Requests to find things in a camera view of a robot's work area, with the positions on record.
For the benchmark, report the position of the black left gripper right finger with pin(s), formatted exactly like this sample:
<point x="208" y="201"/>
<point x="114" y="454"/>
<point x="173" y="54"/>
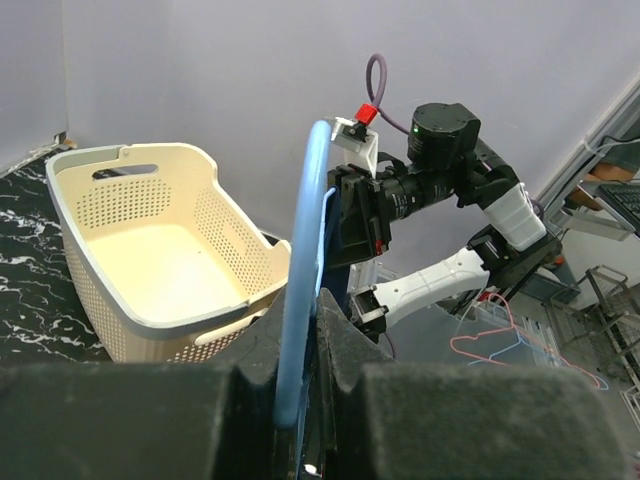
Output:
<point x="382" y="419"/>

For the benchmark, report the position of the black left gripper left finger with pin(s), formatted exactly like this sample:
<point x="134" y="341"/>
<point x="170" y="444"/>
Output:
<point x="209" y="420"/>

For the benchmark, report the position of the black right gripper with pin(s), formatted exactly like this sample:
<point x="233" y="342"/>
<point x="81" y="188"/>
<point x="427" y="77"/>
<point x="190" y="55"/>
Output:
<point x="365" y="226"/>

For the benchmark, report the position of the navy blue t shirt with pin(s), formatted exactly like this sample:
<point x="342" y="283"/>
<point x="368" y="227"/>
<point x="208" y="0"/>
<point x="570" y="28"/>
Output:
<point x="334" y="278"/>

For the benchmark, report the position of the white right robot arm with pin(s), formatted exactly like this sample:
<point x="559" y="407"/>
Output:
<point x="487" y="234"/>

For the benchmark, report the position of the cream plastic laundry basket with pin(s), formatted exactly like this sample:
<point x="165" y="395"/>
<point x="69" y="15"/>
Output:
<point x="167" y="267"/>

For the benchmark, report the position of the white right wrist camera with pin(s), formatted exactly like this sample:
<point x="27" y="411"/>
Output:
<point x="360" y="144"/>

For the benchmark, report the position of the pink wire hanger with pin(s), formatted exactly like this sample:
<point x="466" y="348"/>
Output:
<point x="523" y="339"/>

